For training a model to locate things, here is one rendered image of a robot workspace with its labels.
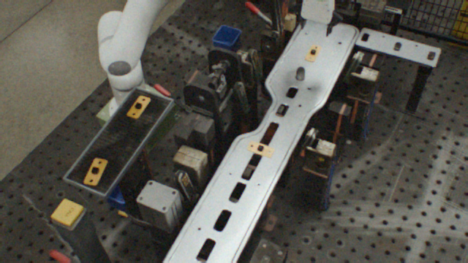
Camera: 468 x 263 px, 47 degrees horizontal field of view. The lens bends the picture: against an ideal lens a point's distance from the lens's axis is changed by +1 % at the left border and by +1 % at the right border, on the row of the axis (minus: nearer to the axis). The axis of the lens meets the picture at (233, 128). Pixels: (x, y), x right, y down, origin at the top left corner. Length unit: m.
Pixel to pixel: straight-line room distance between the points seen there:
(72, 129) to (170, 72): 0.48
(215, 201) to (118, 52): 0.55
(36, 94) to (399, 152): 2.18
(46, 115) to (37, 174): 1.17
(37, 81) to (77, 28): 0.49
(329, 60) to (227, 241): 0.79
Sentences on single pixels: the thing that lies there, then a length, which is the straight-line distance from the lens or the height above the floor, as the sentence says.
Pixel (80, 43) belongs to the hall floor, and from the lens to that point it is 3.66.
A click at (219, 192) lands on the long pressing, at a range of 1.62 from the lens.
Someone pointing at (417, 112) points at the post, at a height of 0.71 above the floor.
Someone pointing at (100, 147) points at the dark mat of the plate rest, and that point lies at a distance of 1.57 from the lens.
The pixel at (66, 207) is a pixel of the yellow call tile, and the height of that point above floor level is 1.16.
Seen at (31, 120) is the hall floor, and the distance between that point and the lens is 3.31.
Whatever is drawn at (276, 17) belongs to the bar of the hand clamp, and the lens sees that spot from 1.92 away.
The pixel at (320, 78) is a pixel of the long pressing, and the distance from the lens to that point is 1.90.
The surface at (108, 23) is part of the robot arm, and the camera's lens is 1.82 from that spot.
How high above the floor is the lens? 2.39
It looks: 53 degrees down
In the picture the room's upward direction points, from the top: 3 degrees counter-clockwise
